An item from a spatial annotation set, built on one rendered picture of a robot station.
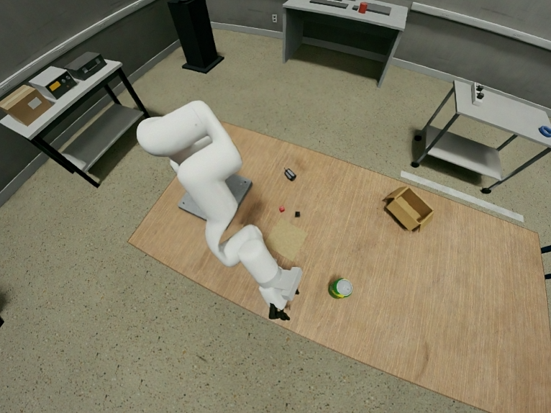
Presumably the brown cardboard box with flaps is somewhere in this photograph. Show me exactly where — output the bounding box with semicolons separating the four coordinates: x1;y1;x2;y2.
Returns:
386;186;434;233

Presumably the beige square mat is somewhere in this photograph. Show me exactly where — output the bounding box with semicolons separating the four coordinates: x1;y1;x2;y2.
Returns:
265;218;308;261

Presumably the green drink can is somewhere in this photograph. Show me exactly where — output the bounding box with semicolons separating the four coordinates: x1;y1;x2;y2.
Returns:
328;278;352;299

